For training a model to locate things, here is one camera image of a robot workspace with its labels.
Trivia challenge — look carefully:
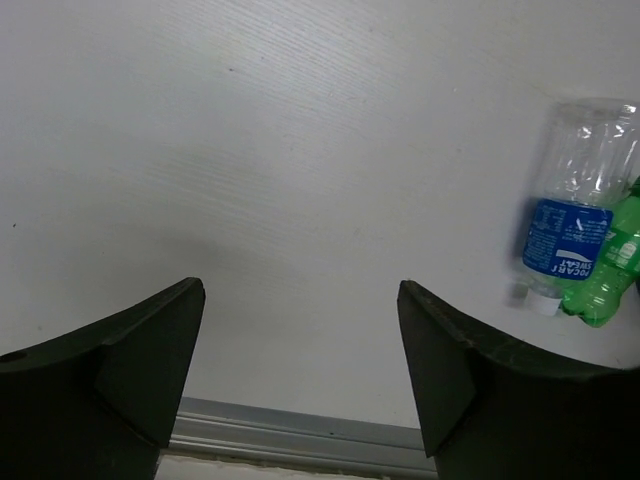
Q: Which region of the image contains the green plastic bottle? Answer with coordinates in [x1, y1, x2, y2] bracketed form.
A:
[561, 179, 639, 328]

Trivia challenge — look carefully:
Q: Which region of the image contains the clear bottle blue label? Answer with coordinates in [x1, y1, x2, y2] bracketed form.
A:
[514, 98, 639, 316]

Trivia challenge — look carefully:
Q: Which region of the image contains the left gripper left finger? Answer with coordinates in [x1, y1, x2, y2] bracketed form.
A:
[1, 277, 204, 479]

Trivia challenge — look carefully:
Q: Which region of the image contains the aluminium front rail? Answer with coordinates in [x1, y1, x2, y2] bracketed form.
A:
[169, 397, 437, 479]

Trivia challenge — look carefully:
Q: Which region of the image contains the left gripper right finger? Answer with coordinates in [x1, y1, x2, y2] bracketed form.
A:
[397, 280, 639, 479]

